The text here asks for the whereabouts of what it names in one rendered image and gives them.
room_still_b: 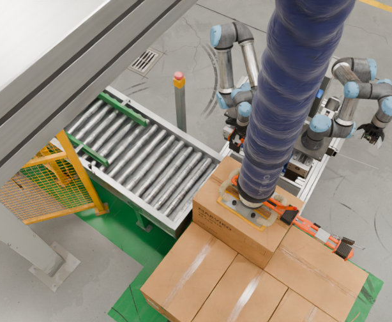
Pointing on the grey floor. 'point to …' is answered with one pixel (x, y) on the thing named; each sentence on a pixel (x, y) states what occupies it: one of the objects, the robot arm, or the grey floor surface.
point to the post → (180, 103)
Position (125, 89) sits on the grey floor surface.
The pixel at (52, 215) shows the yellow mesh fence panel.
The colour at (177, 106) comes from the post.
